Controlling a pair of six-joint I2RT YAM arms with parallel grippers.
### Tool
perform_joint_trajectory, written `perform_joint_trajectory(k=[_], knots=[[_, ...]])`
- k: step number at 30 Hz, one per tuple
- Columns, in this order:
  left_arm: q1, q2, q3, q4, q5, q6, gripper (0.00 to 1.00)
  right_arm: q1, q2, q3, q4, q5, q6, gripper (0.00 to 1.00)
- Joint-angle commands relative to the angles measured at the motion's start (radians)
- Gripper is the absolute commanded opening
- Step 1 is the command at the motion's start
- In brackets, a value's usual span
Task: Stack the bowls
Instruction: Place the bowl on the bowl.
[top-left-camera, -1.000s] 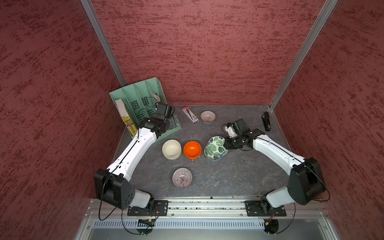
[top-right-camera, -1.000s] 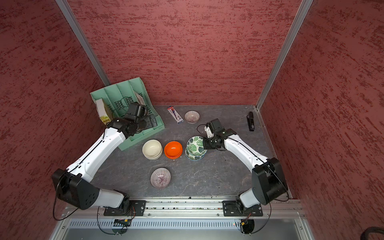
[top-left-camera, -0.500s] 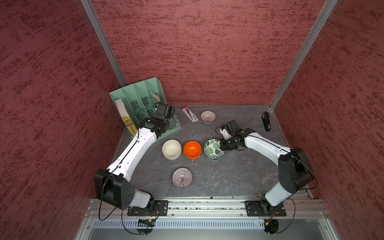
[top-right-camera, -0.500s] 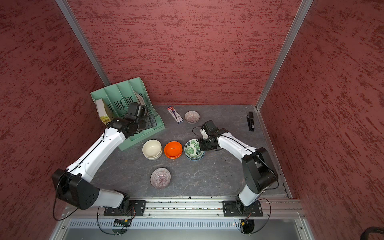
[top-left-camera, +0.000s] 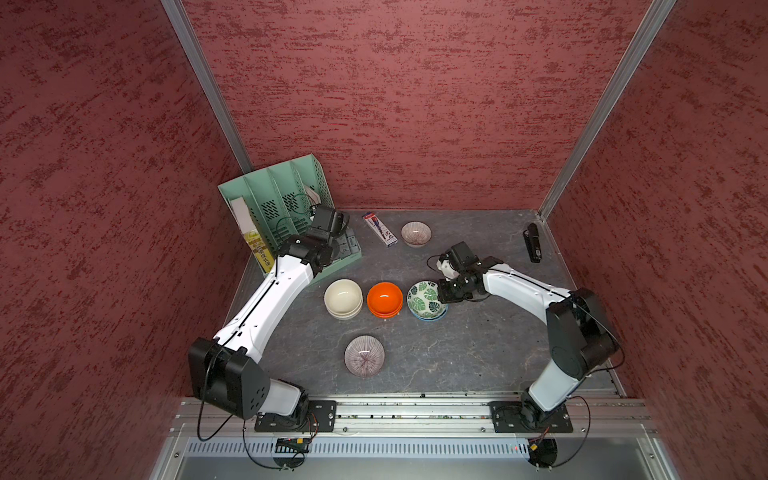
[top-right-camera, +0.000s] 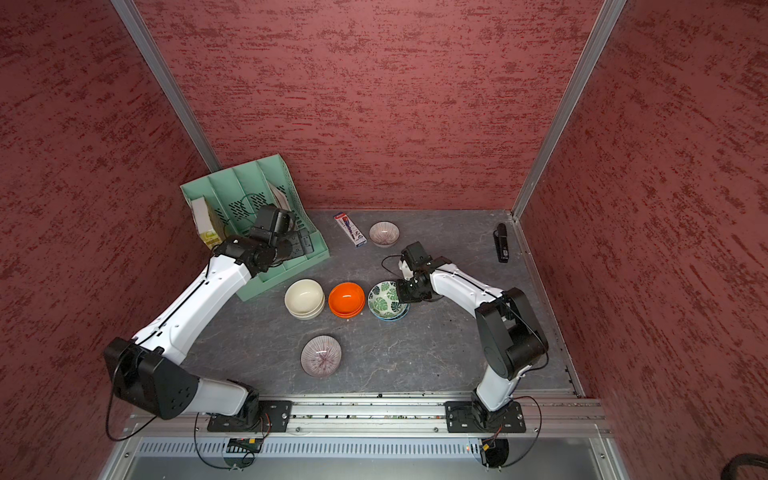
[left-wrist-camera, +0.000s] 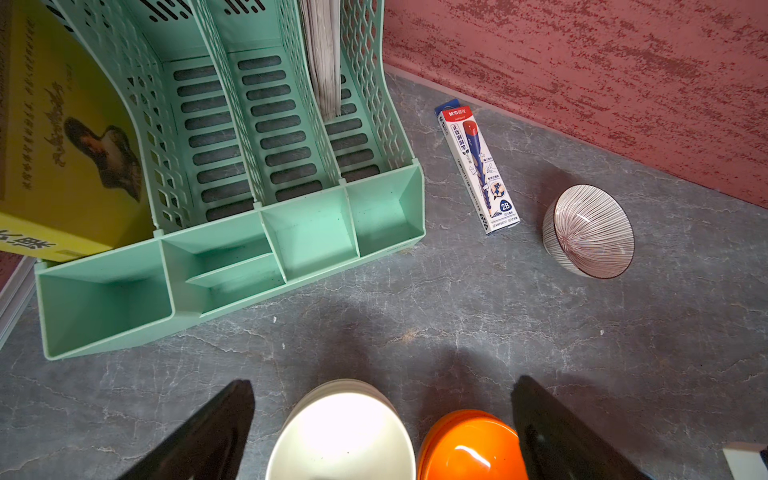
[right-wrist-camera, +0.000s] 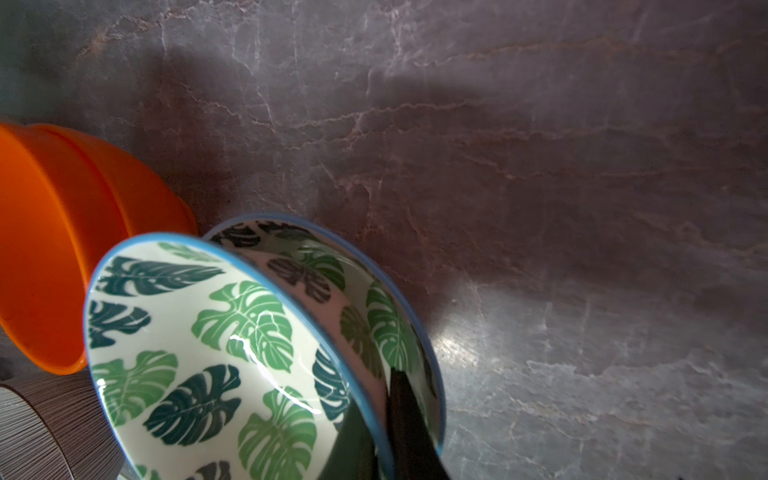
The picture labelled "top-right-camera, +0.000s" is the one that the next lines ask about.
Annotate white papers in organizer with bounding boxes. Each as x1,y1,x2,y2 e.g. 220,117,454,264
268,182,291,211

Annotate black stapler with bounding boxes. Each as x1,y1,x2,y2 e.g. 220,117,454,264
493,223,510,263

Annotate striped bowl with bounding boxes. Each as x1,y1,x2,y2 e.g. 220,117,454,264
369,221,400,248
300,335,342,378

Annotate mint green file organizer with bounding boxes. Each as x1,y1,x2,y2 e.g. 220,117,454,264
181,154,330,301

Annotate green leaf bowl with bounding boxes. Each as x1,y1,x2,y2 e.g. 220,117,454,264
367,281,410,322

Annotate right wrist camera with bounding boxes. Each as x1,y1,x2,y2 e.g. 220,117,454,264
398,241,432,280

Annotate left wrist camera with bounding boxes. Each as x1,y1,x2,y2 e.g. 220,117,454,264
247,204,294,246

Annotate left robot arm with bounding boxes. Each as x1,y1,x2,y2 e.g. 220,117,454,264
104,228,314,429

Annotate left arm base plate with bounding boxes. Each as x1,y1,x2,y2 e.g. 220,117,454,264
207,400,293,433

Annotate striped bowl front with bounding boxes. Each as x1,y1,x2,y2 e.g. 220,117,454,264
300,335,342,378

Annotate aluminium rail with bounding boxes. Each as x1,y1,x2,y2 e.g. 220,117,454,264
141,390,614,439

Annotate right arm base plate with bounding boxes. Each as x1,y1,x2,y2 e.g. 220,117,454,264
444,401,527,434

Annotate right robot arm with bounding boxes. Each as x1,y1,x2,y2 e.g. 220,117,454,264
396,257,549,414

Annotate orange bowl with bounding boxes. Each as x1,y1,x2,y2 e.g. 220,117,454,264
328,282,366,319

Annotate yellow book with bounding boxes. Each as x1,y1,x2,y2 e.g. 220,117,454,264
189,197,226,250

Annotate cream bowl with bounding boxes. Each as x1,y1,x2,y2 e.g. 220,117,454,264
284,279,325,320

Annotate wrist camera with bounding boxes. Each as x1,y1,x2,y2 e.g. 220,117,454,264
398,241,432,280
247,204,294,246

